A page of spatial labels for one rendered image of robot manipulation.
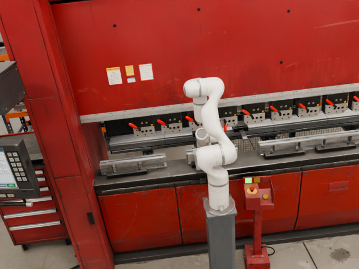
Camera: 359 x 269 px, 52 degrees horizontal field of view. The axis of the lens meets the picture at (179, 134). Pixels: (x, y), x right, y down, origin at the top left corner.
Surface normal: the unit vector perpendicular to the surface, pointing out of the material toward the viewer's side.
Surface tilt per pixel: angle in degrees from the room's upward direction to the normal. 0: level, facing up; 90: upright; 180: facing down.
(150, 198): 90
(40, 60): 90
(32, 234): 90
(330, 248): 0
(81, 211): 90
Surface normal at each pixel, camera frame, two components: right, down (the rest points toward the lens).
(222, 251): 0.11, 0.50
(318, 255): -0.09, -0.86
